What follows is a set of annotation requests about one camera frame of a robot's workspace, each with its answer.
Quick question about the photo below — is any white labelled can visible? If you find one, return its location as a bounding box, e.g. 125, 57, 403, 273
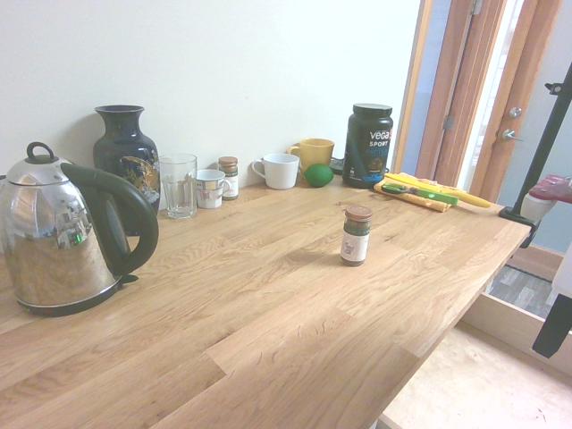
339, 205, 374, 268

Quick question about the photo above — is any black protein powder tub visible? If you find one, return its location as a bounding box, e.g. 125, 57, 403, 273
341, 103, 394, 190

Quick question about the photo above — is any green handled kitchen tool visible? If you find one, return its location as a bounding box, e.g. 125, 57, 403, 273
381, 181, 460, 206

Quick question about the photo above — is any wooden door with glass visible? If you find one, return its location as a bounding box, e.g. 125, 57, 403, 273
464, 0, 572, 215

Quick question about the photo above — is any light wooden drawer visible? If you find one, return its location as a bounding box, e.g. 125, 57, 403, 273
377, 290, 572, 429

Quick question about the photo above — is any stainless steel electric kettle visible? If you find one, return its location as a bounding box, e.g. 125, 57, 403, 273
0, 141, 161, 318

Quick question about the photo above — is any plain white mug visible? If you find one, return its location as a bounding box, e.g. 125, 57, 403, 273
250, 153, 301, 190

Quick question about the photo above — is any brown spice jar copper lid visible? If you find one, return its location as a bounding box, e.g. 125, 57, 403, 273
217, 156, 240, 201

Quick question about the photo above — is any wooden door frame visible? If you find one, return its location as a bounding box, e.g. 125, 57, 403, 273
392, 0, 509, 189

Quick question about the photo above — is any small patterned white mug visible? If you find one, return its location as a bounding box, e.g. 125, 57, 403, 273
195, 169, 233, 210

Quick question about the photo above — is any clear drinking glass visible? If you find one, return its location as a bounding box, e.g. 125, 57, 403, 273
158, 153, 198, 220

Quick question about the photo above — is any yellow dish cloth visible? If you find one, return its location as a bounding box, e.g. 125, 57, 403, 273
373, 172, 461, 215

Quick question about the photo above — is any yellow plastic utensil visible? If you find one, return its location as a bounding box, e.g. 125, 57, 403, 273
397, 172, 492, 209

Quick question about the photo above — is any green lime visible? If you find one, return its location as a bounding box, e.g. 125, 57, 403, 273
302, 163, 335, 188

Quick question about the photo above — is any dark blue ceramic vase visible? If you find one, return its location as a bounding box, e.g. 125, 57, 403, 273
92, 105, 161, 237

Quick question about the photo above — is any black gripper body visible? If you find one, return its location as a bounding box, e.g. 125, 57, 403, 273
531, 292, 572, 359

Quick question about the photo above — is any black camera stand with clamp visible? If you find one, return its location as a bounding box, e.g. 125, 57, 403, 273
498, 62, 572, 249

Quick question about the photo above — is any red and white plastic object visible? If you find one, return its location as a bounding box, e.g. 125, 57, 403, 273
521, 174, 572, 223

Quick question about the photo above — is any yellow mug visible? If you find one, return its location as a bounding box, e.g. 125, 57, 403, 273
286, 138, 336, 176

